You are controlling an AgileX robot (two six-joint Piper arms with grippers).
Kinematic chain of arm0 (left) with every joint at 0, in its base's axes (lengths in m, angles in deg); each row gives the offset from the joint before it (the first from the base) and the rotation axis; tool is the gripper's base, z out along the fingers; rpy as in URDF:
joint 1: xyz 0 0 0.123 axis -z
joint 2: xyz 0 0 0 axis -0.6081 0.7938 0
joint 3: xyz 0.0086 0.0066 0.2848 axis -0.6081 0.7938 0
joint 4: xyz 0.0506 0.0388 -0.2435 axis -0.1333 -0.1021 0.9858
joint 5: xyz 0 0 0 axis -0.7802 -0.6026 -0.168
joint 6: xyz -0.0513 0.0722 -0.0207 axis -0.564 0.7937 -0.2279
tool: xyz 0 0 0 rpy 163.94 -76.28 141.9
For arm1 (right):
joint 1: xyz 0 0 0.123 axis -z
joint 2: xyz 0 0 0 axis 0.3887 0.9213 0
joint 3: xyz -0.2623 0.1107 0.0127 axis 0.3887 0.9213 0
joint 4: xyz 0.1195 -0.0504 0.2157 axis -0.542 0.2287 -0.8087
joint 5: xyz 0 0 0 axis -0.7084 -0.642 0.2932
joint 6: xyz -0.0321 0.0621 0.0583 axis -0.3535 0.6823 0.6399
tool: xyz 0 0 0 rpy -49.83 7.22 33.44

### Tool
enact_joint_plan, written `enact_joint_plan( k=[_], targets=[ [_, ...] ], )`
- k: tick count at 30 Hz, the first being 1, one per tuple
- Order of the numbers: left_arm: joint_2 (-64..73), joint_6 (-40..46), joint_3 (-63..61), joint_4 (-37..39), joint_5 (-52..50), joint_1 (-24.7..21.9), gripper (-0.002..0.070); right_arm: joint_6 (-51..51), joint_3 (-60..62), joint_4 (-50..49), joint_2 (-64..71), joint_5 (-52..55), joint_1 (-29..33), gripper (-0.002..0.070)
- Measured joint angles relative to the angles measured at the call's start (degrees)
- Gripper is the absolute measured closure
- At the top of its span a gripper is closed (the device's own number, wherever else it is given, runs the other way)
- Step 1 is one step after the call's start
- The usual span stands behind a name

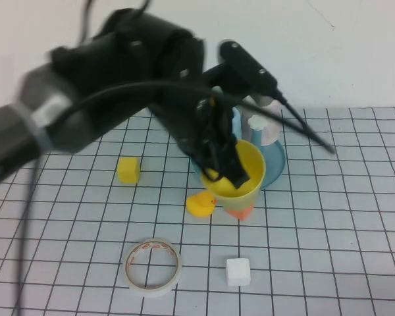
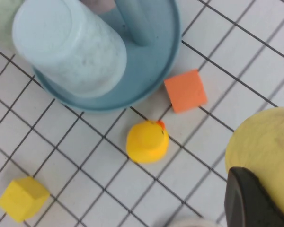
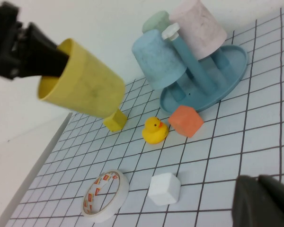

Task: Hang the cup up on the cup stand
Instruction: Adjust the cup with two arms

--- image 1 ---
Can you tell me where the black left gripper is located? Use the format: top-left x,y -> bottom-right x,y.
153,74 -> 251,191

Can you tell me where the yellow plastic cup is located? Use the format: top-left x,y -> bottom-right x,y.
200,140 -> 267,211

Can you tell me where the light blue plastic cup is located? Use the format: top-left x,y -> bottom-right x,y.
232,107 -> 244,140

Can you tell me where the blue cup stand with pegs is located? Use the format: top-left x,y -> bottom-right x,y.
189,115 -> 287,191

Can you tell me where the pink plastic cup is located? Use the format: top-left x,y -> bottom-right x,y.
242,98 -> 282,147

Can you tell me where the yellow rubber duck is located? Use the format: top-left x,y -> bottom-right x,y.
186,190 -> 218,218

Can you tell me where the orange foam cube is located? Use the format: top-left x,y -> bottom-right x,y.
225,202 -> 255,221

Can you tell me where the yellow foam cube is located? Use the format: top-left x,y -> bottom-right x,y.
117,157 -> 142,184

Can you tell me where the white foam cube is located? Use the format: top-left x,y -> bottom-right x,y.
225,257 -> 252,286

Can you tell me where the white grid-patterned table mat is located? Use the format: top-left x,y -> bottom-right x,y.
0,107 -> 395,316

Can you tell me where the white tape roll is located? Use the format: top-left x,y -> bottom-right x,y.
122,237 -> 184,299

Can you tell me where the thick black camera cable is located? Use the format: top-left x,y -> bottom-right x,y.
14,80 -> 337,316

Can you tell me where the thin black cable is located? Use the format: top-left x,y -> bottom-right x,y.
130,0 -> 152,14
74,0 -> 93,45

